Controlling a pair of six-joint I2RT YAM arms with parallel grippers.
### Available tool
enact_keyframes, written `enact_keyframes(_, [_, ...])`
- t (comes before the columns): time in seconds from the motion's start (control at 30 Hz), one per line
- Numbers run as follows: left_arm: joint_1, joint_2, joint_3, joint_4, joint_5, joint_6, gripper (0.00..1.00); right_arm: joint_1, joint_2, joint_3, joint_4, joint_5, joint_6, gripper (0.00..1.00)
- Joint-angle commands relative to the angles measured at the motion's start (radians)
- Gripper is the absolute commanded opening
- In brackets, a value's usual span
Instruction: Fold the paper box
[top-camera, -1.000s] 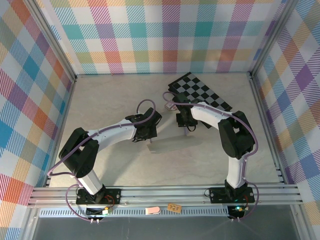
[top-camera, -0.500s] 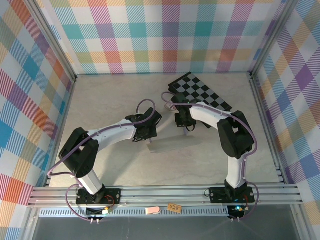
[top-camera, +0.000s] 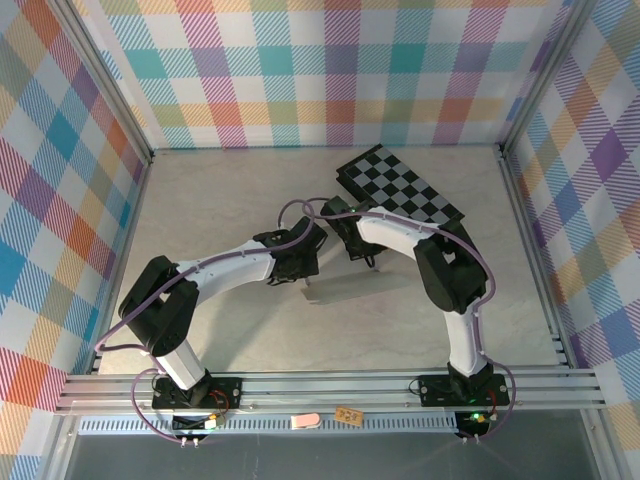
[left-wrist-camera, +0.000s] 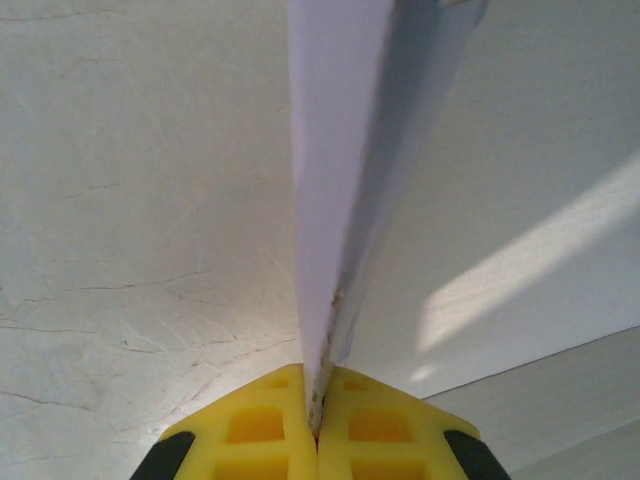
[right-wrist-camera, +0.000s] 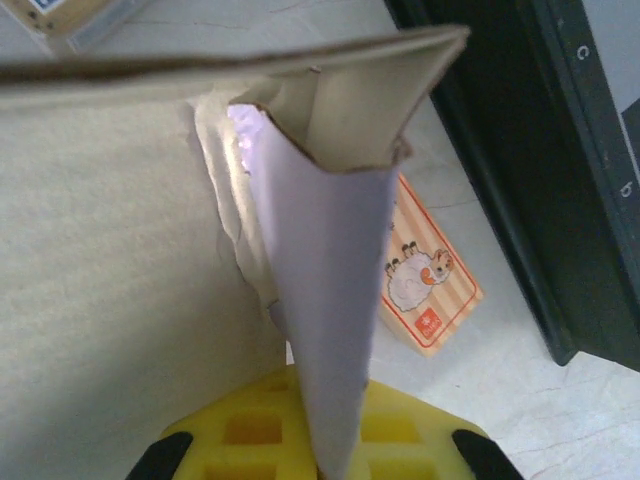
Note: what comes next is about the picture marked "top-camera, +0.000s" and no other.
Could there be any black controller board yellow connector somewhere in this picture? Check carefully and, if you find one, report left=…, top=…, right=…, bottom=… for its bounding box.
left=172, top=412, right=226, bottom=434

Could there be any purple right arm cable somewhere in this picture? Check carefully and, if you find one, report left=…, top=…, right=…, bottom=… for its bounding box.
left=303, top=197, right=521, bottom=444

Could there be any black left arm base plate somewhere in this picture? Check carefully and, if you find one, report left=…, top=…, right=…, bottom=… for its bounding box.
left=151, top=375, right=244, bottom=412

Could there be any aluminium side rail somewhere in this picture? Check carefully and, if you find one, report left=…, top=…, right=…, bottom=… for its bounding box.
left=497, top=144, right=574, bottom=369
left=89, top=154, right=154, bottom=376

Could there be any aluminium frame post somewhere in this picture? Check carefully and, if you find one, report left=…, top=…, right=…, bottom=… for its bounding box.
left=499, top=0, right=601, bottom=156
left=47, top=0, right=154, bottom=166

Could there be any grey slotted cable duct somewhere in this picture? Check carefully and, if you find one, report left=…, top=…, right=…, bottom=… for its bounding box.
left=77, top=412, right=459, bottom=436

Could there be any purple paper box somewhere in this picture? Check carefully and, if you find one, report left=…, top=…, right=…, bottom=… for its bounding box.
left=299, top=272, right=416, bottom=306

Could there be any black and grey chessboard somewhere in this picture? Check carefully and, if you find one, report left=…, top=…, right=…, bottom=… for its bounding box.
left=335, top=144, right=465, bottom=227

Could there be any black controller board green light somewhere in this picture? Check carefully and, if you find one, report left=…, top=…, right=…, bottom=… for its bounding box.
left=454, top=410, right=491, bottom=439

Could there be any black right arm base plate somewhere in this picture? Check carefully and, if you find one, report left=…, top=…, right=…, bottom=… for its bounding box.
left=417, top=372, right=511, bottom=407

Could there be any aluminium mounting rail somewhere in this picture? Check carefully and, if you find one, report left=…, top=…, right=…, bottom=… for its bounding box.
left=54, top=367, right=609, bottom=416

